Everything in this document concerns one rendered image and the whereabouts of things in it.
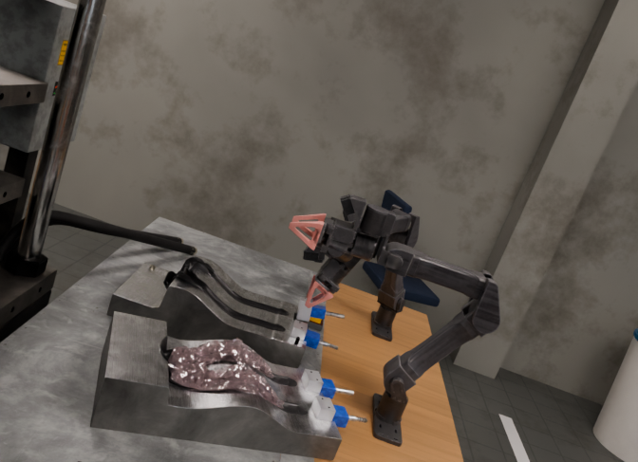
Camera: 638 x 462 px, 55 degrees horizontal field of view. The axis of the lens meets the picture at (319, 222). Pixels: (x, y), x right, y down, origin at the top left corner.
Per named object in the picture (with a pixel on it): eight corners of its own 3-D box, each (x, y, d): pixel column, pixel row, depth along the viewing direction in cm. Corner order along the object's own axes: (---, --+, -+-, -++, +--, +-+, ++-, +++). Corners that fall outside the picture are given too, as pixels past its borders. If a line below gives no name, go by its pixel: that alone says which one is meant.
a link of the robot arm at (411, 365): (378, 381, 149) (488, 301, 142) (378, 368, 155) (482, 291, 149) (394, 399, 149) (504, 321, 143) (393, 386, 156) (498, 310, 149)
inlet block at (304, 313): (342, 323, 175) (346, 305, 174) (343, 328, 170) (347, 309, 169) (296, 314, 174) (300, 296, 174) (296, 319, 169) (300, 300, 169)
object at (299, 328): (334, 353, 165) (341, 335, 164) (334, 361, 160) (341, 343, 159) (288, 337, 164) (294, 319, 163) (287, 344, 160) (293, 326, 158)
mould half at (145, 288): (300, 337, 182) (316, 296, 179) (293, 379, 157) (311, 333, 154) (140, 280, 180) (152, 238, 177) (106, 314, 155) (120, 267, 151)
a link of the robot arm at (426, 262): (388, 246, 140) (515, 290, 140) (386, 236, 148) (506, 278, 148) (369, 293, 143) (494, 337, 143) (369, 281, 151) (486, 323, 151)
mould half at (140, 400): (306, 390, 154) (321, 352, 152) (333, 460, 130) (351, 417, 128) (101, 354, 138) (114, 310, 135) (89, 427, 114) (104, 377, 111)
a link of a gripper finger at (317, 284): (296, 300, 166) (320, 274, 166) (297, 295, 174) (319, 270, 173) (315, 316, 167) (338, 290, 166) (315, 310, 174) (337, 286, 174)
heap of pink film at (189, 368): (272, 369, 146) (283, 341, 144) (287, 415, 130) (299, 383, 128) (163, 349, 137) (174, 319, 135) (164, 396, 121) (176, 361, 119)
